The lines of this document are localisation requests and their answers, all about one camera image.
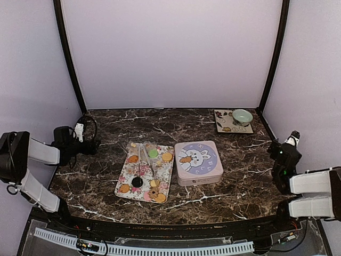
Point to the round biscuit tray top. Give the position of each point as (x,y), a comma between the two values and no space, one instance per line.
(167,157)

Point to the clear box lid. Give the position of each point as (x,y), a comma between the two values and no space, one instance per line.
(197,160)

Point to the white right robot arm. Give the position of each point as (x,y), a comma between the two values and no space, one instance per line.
(314,193)

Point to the pink round cookie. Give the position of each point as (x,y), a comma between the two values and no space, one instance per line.
(146,196)

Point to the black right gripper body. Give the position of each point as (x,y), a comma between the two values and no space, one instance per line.
(276,146)

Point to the floral square coaster plate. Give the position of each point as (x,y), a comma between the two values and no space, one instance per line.
(226,124)

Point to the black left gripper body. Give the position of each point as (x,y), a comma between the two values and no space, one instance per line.
(86,150)

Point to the metal tongs white handle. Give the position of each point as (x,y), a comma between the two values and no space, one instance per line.
(147,158)

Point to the compartment cookie box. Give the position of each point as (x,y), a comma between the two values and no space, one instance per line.
(193,180)

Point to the green ceramic bowl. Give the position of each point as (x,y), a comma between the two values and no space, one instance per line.
(242,117)

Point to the left black frame post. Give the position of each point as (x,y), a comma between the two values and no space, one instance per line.
(67,55)

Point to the floral cookie tray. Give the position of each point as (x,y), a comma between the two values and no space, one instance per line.
(163,170)

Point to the black frame post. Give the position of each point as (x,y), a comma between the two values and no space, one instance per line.
(275,56)
(67,55)

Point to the green round cookie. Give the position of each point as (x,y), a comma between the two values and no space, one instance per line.
(153,153)

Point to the brown flower cookie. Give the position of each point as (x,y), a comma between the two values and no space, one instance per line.
(153,192)

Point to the orange chip cookie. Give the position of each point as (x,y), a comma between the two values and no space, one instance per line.
(133,159)

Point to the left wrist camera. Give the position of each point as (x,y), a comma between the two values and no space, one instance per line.
(79,130)

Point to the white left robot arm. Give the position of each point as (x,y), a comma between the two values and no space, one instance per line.
(20,151)

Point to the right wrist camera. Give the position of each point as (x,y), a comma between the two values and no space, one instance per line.
(293,139)

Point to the white cable duct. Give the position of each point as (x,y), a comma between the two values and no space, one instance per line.
(129,246)

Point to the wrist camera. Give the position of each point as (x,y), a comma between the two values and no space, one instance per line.
(293,139)
(79,130)

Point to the right black frame post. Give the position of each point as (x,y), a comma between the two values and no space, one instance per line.
(275,56)

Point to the black chocolate sandwich cookie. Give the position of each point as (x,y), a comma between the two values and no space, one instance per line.
(137,182)

